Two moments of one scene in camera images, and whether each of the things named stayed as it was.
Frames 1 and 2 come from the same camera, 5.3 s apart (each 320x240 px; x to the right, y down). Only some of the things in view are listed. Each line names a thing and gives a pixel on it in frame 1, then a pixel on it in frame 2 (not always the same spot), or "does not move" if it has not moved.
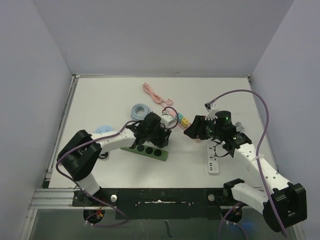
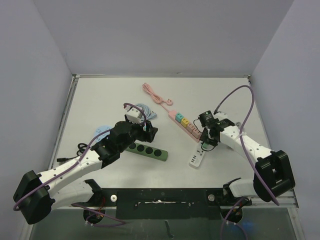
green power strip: x=157 y=153 does not move
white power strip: x=213 y=160 -> x=197 y=158
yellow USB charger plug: x=184 y=122 does not move
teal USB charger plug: x=180 y=116 does not move
